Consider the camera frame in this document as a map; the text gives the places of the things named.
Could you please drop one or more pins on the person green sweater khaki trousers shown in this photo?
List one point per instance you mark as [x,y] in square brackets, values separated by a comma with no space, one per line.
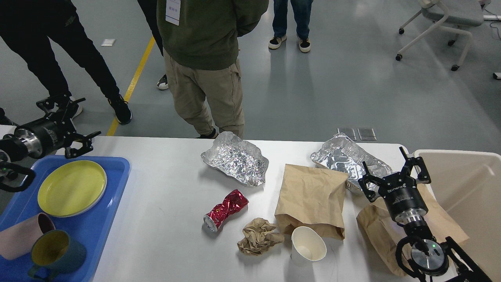
[200,42]

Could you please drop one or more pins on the crumpled foil tray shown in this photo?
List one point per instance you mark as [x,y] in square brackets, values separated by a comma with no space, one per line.
[342,154]
[237,158]

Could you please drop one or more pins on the crumpled foil tray left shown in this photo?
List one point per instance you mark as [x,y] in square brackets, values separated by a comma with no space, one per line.
[237,158]

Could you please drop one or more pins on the white side table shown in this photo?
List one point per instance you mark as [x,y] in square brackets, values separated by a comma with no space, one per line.
[6,129]

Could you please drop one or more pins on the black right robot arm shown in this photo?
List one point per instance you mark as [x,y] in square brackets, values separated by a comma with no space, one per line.
[418,253]

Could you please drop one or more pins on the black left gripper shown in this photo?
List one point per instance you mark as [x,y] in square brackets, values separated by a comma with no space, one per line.
[43,135]

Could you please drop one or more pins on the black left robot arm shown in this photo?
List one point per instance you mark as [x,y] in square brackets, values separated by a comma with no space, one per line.
[78,145]

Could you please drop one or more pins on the brown paper bag right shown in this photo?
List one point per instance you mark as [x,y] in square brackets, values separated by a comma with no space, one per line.
[384,233]

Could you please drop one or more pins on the person black trousers black shoes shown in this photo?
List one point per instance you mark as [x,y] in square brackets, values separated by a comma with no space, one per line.
[29,26]

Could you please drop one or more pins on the white paper cup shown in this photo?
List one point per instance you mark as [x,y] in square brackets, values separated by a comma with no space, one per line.
[308,246]

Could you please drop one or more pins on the pale green plate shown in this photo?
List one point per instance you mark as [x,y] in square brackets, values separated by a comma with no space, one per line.
[92,207]

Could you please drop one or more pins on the grey office chair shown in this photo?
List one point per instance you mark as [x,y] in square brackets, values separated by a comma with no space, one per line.
[449,16]

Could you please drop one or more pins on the beige plastic bin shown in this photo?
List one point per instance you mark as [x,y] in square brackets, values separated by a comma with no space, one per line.
[467,185]

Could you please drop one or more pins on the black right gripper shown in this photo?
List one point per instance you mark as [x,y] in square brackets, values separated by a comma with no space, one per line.
[403,199]

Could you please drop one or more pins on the crumpled foil tray right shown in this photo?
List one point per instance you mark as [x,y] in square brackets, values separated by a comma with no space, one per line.
[342,154]

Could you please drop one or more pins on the blue plastic tray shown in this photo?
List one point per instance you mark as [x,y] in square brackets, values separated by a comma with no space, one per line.
[90,228]

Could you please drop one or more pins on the crushed red can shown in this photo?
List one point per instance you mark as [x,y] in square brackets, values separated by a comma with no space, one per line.
[233,203]

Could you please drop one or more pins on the large brown paper bag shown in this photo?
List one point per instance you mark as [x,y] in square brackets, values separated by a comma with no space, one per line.
[312,197]

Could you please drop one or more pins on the yellow plastic plate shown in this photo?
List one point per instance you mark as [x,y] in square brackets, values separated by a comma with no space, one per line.
[78,172]

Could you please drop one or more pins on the person dark trousers black sneakers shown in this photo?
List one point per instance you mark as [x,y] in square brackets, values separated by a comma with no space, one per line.
[149,9]

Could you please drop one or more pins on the pink mug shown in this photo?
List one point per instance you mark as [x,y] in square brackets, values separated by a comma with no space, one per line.
[19,239]

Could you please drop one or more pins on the dark teal mug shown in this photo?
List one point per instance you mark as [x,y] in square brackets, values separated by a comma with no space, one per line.
[55,252]

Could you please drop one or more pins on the crumpled brown paper ball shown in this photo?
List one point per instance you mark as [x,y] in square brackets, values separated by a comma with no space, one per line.
[259,237]

